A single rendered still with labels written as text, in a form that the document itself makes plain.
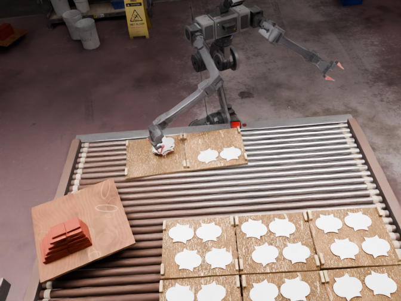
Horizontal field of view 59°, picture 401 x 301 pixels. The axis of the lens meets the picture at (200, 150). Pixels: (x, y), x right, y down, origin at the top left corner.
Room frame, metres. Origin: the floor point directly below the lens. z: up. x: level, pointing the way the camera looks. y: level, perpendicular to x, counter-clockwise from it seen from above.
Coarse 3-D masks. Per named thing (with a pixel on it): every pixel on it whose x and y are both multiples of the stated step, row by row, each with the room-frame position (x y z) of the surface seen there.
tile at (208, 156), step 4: (200, 152) 1.68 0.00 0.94; (204, 152) 1.67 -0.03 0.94; (208, 152) 1.67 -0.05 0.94; (212, 152) 1.66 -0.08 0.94; (216, 152) 1.66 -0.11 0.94; (200, 156) 1.64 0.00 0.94; (204, 156) 1.63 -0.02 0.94; (208, 156) 1.63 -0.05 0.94; (212, 156) 1.62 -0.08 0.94; (216, 156) 1.62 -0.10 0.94; (200, 160) 1.60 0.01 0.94; (204, 160) 1.60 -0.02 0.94; (208, 160) 1.60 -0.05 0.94; (212, 160) 1.59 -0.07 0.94; (216, 160) 1.59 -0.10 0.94
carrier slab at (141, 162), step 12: (132, 144) 1.84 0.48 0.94; (144, 144) 1.83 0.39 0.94; (180, 144) 1.79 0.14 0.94; (132, 156) 1.71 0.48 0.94; (144, 156) 1.70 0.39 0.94; (156, 156) 1.69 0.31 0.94; (168, 156) 1.68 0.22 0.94; (180, 156) 1.66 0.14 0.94; (132, 168) 1.60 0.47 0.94; (144, 168) 1.59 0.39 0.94; (156, 168) 1.58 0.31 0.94; (168, 168) 1.57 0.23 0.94; (180, 168) 1.56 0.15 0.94
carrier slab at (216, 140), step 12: (204, 132) 1.88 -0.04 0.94; (216, 132) 1.87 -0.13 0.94; (228, 132) 1.85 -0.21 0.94; (192, 144) 1.77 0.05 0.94; (204, 144) 1.76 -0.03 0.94; (216, 144) 1.75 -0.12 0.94; (228, 144) 1.73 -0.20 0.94; (240, 144) 1.72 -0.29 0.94; (192, 156) 1.65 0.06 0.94; (240, 156) 1.60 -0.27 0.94; (192, 168) 1.54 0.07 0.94; (204, 168) 1.54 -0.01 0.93
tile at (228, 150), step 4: (224, 148) 1.69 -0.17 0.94; (228, 148) 1.69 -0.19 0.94; (232, 148) 1.68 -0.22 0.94; (224, 152) 1.65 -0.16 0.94; (228, 152) 1.65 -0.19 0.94; (232, 152) 1.64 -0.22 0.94; (236, 152) 1.64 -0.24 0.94; (240, 152) 1.63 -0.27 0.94; (220, 156) 1.62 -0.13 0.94; (224, 156) 1.61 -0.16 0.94; (228, 156) 1.61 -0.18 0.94; (232, 156) 1.61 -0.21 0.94; (236, 156) 1.60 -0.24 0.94; (228, 160) 1.58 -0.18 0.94
